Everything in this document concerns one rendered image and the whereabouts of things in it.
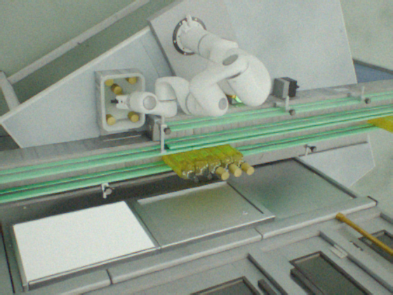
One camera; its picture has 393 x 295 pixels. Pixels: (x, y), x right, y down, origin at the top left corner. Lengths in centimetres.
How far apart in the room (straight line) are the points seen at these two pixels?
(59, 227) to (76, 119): 44
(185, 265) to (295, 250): 40
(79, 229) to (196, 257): 42
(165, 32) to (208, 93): 54
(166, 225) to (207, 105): 50
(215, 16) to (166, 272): 103
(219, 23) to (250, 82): 64
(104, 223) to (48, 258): 24
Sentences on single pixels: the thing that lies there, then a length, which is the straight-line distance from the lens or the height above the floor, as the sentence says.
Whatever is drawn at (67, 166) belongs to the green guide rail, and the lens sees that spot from 170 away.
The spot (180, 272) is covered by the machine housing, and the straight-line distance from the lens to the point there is 147.
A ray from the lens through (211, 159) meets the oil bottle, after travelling 176.
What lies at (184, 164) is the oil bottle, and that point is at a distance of 172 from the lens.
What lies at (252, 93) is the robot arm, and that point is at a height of 139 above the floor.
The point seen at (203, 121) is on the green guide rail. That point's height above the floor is 92.
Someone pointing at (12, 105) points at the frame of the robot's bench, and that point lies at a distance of 199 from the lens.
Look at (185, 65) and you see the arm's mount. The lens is 189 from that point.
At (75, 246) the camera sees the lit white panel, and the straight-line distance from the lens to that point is 155.
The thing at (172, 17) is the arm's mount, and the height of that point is 80.
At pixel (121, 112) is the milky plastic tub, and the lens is 186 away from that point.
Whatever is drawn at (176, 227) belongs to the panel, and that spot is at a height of 123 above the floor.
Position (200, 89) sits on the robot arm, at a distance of 132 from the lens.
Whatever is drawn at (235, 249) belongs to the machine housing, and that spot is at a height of 140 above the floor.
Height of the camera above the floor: 243
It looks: 53 degrees down
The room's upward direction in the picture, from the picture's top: 129 degrees clockwise
